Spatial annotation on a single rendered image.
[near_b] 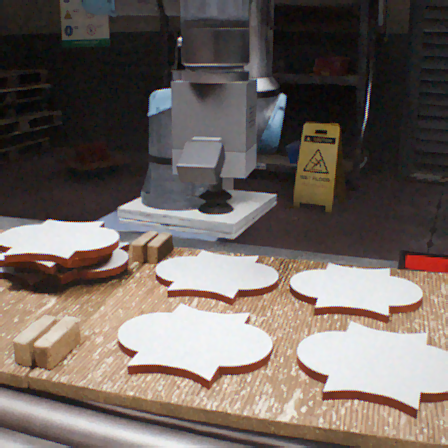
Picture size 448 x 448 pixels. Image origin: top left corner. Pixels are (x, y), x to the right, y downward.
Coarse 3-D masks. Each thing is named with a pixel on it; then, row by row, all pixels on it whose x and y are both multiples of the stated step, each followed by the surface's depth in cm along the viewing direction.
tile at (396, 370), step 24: (312, 336) 57; (336, 336) 57; (360, 336) 56; (384, 336) 56; (408, 336) 56; (312, 360) 52; (336, 360) 52; (360, 360) 52; (384, 360) 52; (408, 360) 52; (432, 360) 52; (336, 384) 49; (360, 384) 49; (384, 384) 49; (408, 384) 48; (432, 384) 48; (408, 408) 46
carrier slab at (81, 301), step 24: (144, 264) 77; (0, 288) 70; (24, 288) 70; (48, 288) 70; (72, 288) 70; (96, 288) 70; (0, 312) 63; (24, 312) 64; (48, 312) 64; (72, 312) 64; (0, 336) 58; (0, 360) 54; (24, 384) 52
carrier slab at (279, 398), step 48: (144, 288) 70; (288, 288) 70; (432, 288) 70; (96, 336) 59; (288, 336) 59; (432, 336) 58; (48, 384) 51; (96, 384) 51; (144, 384) 51; (192, 384) 51; (240, 384) 51; (288, 384) 51; (288, 432) 46; (336, 432) 45; (384, 432) 44; (432, 432) 44
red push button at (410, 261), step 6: (408, 258) 81; (414, 258) 81; (420, 258) 81; (426, 258) 81; (432, 258) 81; (438, 258) 81; (408, 264) 79; (414, 264) 79; (420, 264) 79; (426, 264) 79; (432, 264) 79; (438, 264) 79; (444, 264) 79; (426, 270) 77; (432, 270) 77; (438, 270) 77; (444, 270) 77
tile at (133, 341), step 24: (192, 312) 62; (120, 336) 57; (144, 336) 57; (168, 336) 57; (192, 336) 57; (216, 336) 57; (240, 336) 57; (264, 336) 57; (144, 360) 52; (168, 360) 52; (192, 360) 52; (216, 360) 52; (240, 360) 52; (264, 360) 53
